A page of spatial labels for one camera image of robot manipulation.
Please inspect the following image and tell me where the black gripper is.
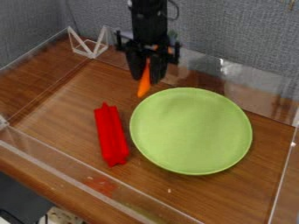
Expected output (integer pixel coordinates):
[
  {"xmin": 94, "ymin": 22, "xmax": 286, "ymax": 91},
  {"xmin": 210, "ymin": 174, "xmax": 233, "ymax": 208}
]
[{"xmin": 114, "ymin": 30, "xmax": 181, "ymax": 85}]

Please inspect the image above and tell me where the orange toy carrot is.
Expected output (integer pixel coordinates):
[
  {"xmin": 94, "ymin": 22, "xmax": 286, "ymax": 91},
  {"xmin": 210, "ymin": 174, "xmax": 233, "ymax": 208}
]
[{"xmin": 134, "ymin": 31, "xmax": 180, "ymax": 99}]

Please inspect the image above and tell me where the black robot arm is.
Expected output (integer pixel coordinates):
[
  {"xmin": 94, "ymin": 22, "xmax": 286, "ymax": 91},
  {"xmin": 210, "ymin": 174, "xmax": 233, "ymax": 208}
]
[{"xmin": 114, "ymin": 0, "xmax": 181, "ymax": 85}]

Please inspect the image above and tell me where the green round plate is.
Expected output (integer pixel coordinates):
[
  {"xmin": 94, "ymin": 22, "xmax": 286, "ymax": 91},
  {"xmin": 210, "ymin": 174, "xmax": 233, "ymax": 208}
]
[{"xmin": 129, "ymin": 87, "xmax": 252, "ymax": 175}]

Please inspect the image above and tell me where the clear acrylic corner bracket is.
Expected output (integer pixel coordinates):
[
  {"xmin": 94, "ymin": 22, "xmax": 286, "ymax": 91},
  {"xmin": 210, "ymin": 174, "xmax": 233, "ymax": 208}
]
[{"xmin": 66, "ymin": 27, "xmax": 108, "ymax": 59}]

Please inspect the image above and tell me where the black cable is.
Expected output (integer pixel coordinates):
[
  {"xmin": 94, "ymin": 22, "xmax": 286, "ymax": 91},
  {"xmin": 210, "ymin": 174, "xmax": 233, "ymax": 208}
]
[{"xmin": 165, "ymin": 0, "xmax": 181, "ymax": 21}]

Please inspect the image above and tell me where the clear acrylic enclosure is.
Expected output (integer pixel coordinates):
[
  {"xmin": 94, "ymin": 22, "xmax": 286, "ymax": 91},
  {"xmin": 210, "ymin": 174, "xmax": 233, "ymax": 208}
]
[{"xmin": 0, "ymin": 32, "xmax": 299, "ymax": 224}]

